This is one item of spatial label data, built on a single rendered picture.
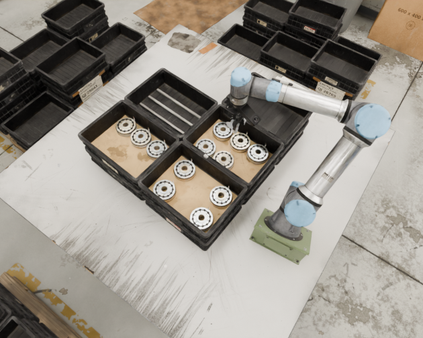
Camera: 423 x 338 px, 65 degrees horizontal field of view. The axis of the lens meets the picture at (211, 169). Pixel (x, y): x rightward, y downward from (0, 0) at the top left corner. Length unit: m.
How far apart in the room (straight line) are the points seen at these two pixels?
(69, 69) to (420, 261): 2.81
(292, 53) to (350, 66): 0.47
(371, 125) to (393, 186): 1.67
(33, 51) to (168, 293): 2.25
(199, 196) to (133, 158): 0.38
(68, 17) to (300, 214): 2.49
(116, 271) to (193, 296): 0.36
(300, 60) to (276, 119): 1.14
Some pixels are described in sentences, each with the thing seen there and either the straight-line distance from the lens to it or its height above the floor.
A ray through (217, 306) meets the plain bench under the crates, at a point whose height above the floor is 0.70.
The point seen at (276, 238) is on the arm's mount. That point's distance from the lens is 1.46.
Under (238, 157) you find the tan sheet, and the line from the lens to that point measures 1.65.
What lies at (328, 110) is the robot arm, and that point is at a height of 1.22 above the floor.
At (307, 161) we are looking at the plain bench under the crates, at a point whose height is 0.70.
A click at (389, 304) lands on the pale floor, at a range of 2.54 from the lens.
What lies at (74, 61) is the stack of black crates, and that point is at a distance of 2.74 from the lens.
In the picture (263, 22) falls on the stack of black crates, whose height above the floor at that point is 0.41.
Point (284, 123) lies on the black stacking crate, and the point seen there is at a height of 0.83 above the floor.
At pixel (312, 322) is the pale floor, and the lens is 2.33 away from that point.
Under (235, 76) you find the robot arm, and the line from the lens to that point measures 1.25.
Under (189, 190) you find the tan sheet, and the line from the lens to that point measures 1.55.
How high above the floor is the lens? 2.22
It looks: 60 degrees down
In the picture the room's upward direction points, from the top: 3 degrees clockwise
